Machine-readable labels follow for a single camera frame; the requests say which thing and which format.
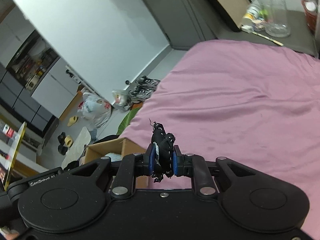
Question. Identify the yellow slipper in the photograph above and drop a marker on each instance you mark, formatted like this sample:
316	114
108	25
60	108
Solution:
72	120
68	141

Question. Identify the white towel on floor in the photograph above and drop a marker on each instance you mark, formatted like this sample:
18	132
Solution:
77	148

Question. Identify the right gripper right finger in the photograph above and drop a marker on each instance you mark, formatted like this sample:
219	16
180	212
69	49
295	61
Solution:
181	163

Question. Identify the grey sneaker pair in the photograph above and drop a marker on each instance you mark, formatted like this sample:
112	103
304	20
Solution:
143	89

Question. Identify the yellow slipper near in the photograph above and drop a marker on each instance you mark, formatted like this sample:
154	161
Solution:
68	141

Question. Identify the white yellow supplement bottle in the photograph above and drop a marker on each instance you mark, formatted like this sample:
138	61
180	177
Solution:
252	13

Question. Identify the green leaf cartoon rug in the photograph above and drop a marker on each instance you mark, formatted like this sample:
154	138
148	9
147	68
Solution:
130	115

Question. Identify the clear glass jar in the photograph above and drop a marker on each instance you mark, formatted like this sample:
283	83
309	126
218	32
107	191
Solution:
274	13

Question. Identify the black clothing pile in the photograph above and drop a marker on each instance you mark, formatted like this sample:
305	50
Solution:
107	138

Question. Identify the pink bed sheet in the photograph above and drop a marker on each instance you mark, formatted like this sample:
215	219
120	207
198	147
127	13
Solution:
255	104

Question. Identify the cardboard box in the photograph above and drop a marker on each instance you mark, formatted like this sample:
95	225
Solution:
116	149

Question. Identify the white plastic shopping bag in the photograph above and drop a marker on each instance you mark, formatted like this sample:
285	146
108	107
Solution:
95	109

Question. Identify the white and grey cabinet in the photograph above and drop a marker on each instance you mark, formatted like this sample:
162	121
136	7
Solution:
36	84

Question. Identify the clear bag with trash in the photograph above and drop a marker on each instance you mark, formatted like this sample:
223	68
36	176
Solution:
122	100

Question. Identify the black lace fabric piece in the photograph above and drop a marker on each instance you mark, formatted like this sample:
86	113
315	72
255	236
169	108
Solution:
163	146

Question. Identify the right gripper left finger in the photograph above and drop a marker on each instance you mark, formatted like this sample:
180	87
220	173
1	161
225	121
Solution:
151	160

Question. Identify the grey door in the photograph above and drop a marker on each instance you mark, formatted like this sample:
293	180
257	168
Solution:
181	22

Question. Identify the yellow slipper far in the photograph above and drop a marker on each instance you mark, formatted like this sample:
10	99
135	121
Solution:
72	120

